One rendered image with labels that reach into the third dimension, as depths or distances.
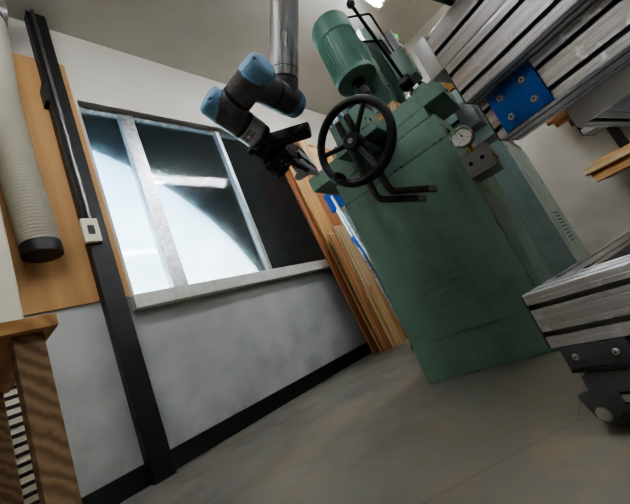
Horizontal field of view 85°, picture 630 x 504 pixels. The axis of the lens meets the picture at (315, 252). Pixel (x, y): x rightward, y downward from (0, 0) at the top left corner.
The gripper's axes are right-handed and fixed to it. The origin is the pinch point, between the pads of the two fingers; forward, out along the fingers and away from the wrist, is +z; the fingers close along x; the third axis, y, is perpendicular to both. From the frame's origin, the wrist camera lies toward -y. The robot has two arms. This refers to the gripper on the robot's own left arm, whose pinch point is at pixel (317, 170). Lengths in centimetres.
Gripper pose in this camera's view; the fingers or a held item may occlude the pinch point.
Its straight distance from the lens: 104.6
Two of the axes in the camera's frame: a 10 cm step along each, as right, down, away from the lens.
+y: -6.9, 5.1, 5.2
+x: 0.9, 7.7, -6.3
